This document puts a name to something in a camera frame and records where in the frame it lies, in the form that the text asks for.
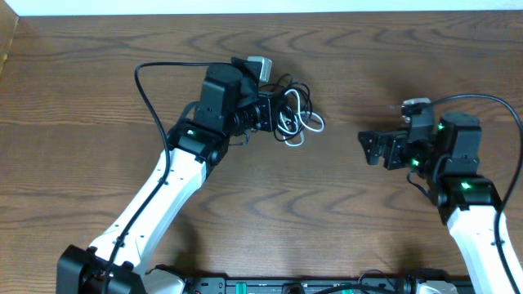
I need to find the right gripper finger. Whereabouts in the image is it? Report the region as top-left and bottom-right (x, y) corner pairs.
(358, 131), (385, 145)
(361, 142), (384, 165)

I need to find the white cable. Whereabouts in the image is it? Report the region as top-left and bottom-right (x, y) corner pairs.
(277, 88), (325, 148)

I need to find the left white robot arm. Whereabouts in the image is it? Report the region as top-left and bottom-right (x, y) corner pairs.
(56, 56), (275, 293)

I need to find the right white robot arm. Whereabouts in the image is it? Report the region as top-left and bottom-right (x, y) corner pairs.
(358, 113), (522, 293)

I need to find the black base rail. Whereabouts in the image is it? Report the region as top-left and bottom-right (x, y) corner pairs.
(182, 269), (475, 294)

